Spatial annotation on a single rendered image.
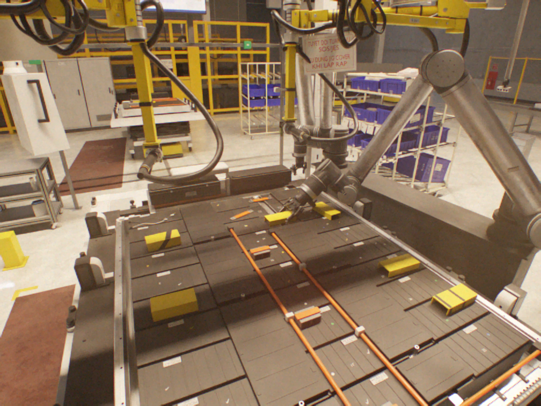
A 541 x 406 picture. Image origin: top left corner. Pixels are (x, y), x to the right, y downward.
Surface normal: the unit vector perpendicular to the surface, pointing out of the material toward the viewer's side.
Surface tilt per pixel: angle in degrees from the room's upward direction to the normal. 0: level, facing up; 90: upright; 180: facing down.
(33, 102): 90
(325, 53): 90
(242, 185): 90
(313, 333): 0
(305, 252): 0
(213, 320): 0
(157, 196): 90
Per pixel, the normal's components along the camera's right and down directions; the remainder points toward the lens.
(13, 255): 0.41, 0.39
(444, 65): -0.33, 0.40
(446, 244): -0.86, 0.22
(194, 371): 0.00, -0.90
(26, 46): 0.74, 0.29
